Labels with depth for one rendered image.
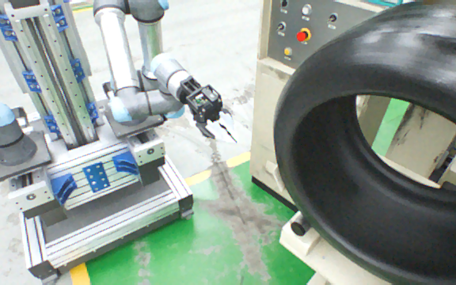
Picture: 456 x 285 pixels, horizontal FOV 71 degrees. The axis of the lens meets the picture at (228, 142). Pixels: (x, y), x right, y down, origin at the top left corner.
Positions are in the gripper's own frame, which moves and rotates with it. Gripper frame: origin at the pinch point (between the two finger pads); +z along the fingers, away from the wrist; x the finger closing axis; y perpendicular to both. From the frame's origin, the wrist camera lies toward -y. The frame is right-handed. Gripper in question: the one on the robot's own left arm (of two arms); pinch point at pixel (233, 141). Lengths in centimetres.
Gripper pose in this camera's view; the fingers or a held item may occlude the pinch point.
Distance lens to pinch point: 79.4
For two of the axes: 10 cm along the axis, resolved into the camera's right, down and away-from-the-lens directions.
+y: -1.0, -5.7, -8.2
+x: 7.9, -5.4, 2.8
